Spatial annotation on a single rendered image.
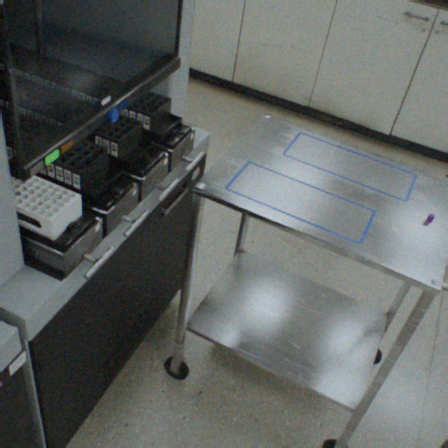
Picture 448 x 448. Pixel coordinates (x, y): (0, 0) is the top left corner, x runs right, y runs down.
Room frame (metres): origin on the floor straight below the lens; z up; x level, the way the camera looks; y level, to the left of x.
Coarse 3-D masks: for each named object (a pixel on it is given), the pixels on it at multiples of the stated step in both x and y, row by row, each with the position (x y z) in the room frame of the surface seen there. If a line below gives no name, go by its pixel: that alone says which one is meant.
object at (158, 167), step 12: (144, 156) 1.09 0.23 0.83; (156, 156) 1.11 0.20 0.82; (168, 156) 1.14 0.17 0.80; (120, 168) 1.05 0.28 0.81; (132, 168) 1.04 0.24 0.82; (144, 168) 1.05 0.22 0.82; (156, 168) 1.08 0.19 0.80; (132, 180) 1.03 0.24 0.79; (144, 180) 1.03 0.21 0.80; (156, 180) 1.09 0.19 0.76; (144, 192) 1.03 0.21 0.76; (168, 192) 1.06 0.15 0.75
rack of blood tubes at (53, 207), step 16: (16, 192) 0.83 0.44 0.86; (32, 192) 0.84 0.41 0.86; (48, 192) 0.84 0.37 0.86; (64, 192) 0.86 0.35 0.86; (16, 208) 0.78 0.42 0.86; (32, 208) 0.79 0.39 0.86; (48, 208) 0.81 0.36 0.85; (64, 208) 0.80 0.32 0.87; (80, 208) 0.84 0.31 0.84; (32, 224) 0.80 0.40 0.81; (48, 224) 0.76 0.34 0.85; (64, 224) 0.79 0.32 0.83
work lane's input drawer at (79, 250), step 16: (80, 224) 0.81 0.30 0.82; (96, 224) 0.84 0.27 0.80; (32, 240) 0.75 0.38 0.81; (48, 240) 0.75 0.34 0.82; (64, 240) 0.76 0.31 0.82; (80, 240) 0.78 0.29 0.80; (96, 240) 0.83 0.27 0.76; (32, 256) 0.75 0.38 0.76; (48, 256) 0.74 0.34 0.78; (64, 256) 0.73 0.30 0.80; (80, 256) 0.78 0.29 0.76; (64, 272) 0.73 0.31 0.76
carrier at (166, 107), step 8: (160, 104) 1.27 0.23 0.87; (168, 104) 1.29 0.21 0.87; (152, 112) 1.22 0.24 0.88; (160, 112) 1.25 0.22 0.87; (168, 112) 1.29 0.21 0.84; (144, 120) 1.20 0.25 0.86; (152, 120) 1.21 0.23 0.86; (160, 120) 1.25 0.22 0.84; (144, 128) 1.20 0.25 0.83; (152, 128) 1.21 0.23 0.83
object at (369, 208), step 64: (256, 128) 1.33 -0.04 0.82; (256, 192) 1.03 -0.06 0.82; (320, 192) 1.08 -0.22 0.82; (384, 192) 1.13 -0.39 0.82; (192, 256) 1.01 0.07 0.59; (256, 256) 1.38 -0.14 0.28; (384, 256) 0.88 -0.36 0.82; (192, 320) 1.05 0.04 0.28; (256, 320) 1.09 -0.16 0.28; (320, 320) 1.14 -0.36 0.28; (384, 320) 1.19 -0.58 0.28; (320, 384) 0.90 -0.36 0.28
